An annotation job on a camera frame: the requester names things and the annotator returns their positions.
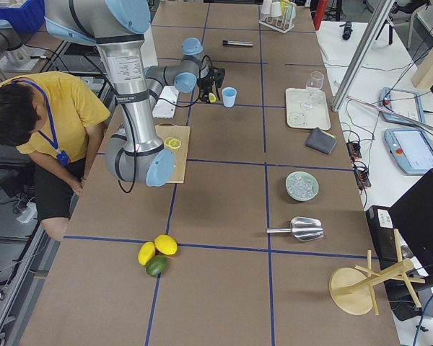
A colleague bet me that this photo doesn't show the green bowl of ice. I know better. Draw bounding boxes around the green bowl of ice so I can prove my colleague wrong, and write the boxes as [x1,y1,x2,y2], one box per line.
[285,171,319,202]

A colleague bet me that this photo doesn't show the person in yellow shirt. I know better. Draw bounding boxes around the person in yellow shirt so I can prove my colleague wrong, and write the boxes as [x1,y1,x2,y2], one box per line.
[0,71,110,241]

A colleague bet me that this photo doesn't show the upper teach pendant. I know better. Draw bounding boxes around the upper teach pendant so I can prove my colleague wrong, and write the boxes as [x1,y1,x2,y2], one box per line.
[380,87,425,126]

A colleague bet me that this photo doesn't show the lower teach pendant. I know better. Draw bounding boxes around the lower teach pendant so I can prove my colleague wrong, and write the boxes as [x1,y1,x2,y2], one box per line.
[384,129,433,175]

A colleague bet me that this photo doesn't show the steel ice scoop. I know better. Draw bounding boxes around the steel ice scoop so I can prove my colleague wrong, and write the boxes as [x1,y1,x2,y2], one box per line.
[266,216,324,242]

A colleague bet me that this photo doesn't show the white cup rack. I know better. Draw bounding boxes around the white cup rack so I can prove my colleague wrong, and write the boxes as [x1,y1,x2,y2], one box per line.
[258,0,297,33]

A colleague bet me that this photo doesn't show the green lime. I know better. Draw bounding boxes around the green lime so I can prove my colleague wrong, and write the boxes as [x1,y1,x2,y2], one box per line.
[146,254,167,277]

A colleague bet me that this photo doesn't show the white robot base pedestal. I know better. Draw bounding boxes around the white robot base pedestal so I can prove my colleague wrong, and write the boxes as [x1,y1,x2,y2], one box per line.
[140,27,179,119]

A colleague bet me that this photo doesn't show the teach pendant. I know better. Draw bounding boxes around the teach pendant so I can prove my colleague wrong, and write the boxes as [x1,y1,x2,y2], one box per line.
[380,87,425,126]
[384,129,433,175]

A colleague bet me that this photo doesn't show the wooden mug tree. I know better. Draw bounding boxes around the wooden mug tree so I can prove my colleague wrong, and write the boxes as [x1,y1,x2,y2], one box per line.
[328,229,425,315]

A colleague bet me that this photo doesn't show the white bear tray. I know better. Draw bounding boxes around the white bear tray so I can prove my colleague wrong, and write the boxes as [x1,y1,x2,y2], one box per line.
[285,88,331,130]

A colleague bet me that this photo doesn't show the yellow lemon slices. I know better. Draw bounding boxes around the yellow lemon slices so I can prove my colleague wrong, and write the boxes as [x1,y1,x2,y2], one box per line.
[164,137,182,150]

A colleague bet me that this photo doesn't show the black monitor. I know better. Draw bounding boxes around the black monitor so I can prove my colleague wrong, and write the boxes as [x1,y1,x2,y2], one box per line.
[366,169,433,286]

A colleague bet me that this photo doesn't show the aluminium frame post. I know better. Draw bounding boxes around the aluminium frame post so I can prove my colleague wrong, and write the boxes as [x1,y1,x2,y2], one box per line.
[331,0,394,112]

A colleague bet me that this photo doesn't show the wooden cutting board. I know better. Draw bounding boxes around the wooden cutting board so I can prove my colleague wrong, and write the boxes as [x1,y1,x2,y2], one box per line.
[155,124,191,183]

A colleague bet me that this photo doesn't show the grey folded cloth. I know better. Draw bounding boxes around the grey folded cloth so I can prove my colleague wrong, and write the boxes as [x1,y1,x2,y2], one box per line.
[305,128,337,155]

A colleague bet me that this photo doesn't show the yellow lemon by edge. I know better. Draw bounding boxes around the yellow lemon by edge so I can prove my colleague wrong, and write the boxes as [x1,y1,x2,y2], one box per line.
[137,241,156,266]

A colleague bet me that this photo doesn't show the light blue cup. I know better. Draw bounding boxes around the light blue cup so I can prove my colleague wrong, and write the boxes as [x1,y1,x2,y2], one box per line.
[222,86,237,108]

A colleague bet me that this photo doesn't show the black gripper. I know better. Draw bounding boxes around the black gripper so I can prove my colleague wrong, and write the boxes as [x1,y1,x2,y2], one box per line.
[198,65,225,97]

